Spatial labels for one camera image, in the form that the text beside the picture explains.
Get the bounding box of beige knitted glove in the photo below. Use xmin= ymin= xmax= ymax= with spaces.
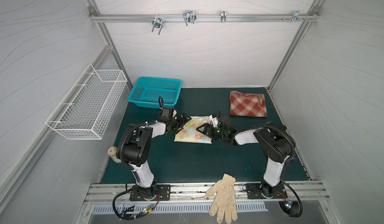
xmin=206 ymin=174 xmax=238 ymax=224

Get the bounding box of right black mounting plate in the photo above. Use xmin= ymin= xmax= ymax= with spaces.
xmin=242 ymin=182 xmax=288 ymax=200

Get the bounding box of red plaid skirt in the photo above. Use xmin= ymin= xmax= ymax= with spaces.
xmin=230 ymin=91 xmax=268 ymax=118

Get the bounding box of base cable bundle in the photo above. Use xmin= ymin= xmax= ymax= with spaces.
xmin=278 ymin=180 xmax=304 ymax=218
xmin=112 ymin=184 xmax=161 ymax=221

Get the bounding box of right base cable bundle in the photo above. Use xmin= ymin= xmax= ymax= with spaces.
xmin=278 ymin=180 xmax=304 ymax=218

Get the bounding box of white wire wall basket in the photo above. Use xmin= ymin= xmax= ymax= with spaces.
xmin=45 ymin=64 xmax=127 ymax=140

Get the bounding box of small metal clip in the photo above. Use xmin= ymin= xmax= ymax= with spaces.
xmin=221 ymin=11 xmax=227 ymax=23

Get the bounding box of metal double hook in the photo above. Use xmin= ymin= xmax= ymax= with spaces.
xmin=183 ymin=10 xmax=197 ymax=26

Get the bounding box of horizontal aluminium rail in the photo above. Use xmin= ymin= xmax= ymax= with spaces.
xmin=90 ymin=13 xmax=321 ymax=23

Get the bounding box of black mounting plate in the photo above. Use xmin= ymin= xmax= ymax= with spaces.
xmin=242 ymin=182 xmax=288 ymax=200
xmin=130 ymin=185 xmax=171 ymax=202

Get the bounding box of teal plastic basket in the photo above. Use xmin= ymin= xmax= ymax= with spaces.
xmin=128 ymin=77 xmax=182 ymax=109

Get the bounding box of white ventilation grille strip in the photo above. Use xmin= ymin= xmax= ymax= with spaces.
xmin=92 ymin=201 xmax=268 ymax=215

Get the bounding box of metal bracket with screws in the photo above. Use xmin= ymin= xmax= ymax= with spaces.
xmin=282 ymin=11 xmax=309 ymax=23

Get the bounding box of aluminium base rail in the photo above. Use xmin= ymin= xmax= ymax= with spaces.
xmin=84 ymin=181 xmax=331 ymax=204

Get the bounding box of metal U-bolt hook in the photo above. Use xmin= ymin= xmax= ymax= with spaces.
xmin=152 ymin=16 xmax=164 ymax=35

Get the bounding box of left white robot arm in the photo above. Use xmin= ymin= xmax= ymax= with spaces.
xmin=117 ymin=97 xmax=192 ymax=189

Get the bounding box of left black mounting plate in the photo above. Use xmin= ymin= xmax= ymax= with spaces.
xmin=130 ymin=185 xmax=171 ymax=202

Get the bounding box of left base cable bundle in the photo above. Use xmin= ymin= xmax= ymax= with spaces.
xmin=112 ymin=184 xmax=161 ymax=221

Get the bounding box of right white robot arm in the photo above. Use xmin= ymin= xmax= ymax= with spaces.
xmin=196 ymin=112 xmax=296 ymax=188

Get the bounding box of floral skirt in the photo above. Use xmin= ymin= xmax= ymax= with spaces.
xmin=174 ymin=116 xmax=212 ymax=144

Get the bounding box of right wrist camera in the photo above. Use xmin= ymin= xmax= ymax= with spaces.
xmin=209 ymin=115 xmax=219 ymax=128

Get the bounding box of beige bottle left side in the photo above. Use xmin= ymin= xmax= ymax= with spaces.
xmin=107 ymin=146 xmax=122 ymax=164

